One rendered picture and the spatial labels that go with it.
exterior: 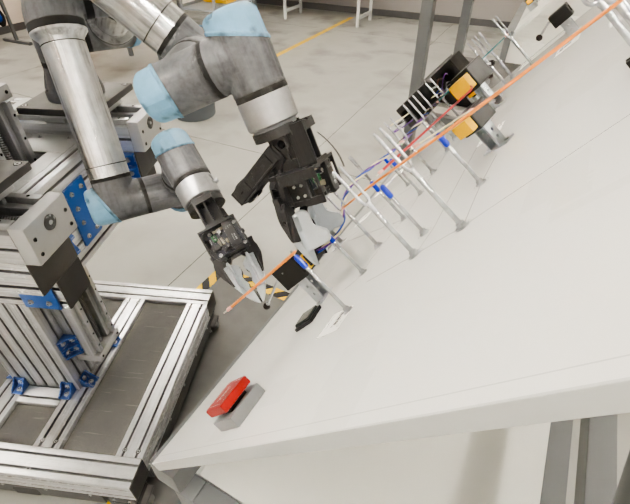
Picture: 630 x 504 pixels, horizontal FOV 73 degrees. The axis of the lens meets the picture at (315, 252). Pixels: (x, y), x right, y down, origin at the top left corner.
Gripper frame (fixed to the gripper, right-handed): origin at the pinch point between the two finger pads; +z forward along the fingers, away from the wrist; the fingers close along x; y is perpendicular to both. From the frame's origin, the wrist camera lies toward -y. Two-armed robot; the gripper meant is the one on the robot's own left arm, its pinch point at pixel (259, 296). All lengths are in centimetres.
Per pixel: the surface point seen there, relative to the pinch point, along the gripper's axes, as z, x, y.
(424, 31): -48, 79, -32
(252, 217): -74, 13, -187
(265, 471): 27.3, -14.7, -5.1
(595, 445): 45, 31, 14
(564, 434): 52, 37, -8
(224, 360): 0, -33, -119
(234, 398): 12.8, -7.6, 23.7
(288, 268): 0.1, 6.7, 10.5
